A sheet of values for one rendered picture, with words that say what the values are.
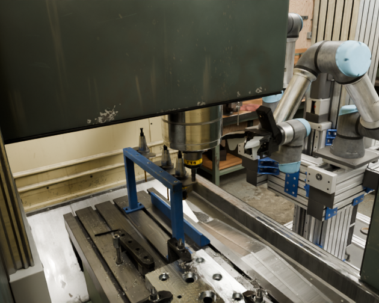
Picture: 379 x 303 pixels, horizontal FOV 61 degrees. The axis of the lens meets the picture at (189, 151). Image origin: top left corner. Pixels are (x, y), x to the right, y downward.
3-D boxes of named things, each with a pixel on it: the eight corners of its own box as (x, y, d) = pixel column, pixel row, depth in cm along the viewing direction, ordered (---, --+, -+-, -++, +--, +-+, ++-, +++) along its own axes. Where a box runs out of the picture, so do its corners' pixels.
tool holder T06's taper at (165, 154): (158, 165, 131) (157, 149, 129) (166, 161, 134) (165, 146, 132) (166, 167, 128) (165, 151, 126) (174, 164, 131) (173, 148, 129)
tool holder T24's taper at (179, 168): (172, 172, 123) (171, 156, 121) (183, 170, 125) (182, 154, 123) (177, 177, 120) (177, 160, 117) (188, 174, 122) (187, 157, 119)
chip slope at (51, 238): (169, 206, 217) (166, 171, 208) (237, 264, 162) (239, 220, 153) (25, 257, 172) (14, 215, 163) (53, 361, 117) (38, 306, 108)
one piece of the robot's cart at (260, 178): (284, 166, 217) (286, 154, 214) (296, 172, 209) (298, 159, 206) (245, 181, 199) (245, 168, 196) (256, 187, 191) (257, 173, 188)
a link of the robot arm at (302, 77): (301, 34, 125) (244, 146, 129) (324, 34, 116) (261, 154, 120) (317, 49, 132) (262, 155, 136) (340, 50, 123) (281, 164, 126)
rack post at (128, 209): (140, 203, 166) (135, 150, 156) (145, 208, 162) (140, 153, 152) (122, 209, 161) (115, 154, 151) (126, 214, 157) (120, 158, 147)
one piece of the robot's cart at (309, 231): (297, 246, 214) (310, 122, 183) (314, 257, 203) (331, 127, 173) (287, 251, 210) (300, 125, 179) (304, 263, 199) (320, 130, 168)
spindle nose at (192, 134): (150, 143, 85) (146, 98, 81) (190, 129, 96) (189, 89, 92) (194, 157, 75) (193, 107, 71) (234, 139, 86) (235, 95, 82)
